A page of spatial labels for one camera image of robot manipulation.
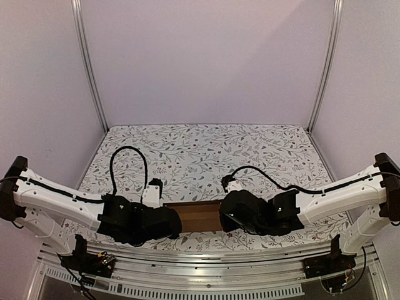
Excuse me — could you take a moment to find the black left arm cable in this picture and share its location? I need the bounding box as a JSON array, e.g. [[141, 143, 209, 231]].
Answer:
[[109, 146, 149, 201]]

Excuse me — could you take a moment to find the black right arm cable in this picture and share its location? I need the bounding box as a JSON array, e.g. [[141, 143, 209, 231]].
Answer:
[[231, 165, 385, 196]]

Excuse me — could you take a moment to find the right aluminium frame post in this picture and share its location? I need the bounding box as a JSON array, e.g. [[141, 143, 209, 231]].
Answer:
[[306, 0, 344, 135]]

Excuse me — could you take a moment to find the aluminium frame post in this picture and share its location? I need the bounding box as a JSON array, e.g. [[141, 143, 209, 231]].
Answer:
[[306, 0, 344, 135], [71, 0, 109, 133]]

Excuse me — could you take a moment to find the left aluminium frame post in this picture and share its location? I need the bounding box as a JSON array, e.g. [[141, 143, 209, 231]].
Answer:
[[71, 0, 109, 133]]

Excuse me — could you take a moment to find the aluminium front rail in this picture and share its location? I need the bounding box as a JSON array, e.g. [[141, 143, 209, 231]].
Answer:
[[26, 240, 391, 300]]

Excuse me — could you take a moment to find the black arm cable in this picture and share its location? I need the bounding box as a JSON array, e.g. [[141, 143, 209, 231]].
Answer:
[[231, 165, 385, 196], [109, 146, 149, 201]]

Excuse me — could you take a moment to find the floral patterned table mat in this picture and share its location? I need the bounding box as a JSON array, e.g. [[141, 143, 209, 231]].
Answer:
[[59, 124, 356, 253]]

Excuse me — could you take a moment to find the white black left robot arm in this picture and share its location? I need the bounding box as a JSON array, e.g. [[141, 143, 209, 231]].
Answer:
[[1, 156, 182, 271]]

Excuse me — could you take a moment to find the brown cardboard paper box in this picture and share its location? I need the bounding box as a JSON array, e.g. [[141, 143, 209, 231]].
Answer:
[[164, 200, 223, 233]]

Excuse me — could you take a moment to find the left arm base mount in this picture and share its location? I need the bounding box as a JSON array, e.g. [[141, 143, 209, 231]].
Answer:
[[61, 234, 116, 278]]

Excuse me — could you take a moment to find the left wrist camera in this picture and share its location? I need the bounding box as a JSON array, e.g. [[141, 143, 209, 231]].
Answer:
[[141, 178, 163, 208]]

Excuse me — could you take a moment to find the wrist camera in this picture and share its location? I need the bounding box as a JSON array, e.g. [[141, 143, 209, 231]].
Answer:
[[141, 178, 163, 208], [221, 175, 243, 194]]

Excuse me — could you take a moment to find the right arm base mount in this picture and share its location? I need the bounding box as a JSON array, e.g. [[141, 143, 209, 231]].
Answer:
[[302, 234, 356, 279]]

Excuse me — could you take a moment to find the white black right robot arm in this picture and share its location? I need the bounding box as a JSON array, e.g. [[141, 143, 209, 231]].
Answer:
[[219, 152, 399, 273]]

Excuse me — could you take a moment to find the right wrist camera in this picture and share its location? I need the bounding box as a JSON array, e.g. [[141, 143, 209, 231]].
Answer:
[[221, 175, 243, 194]]

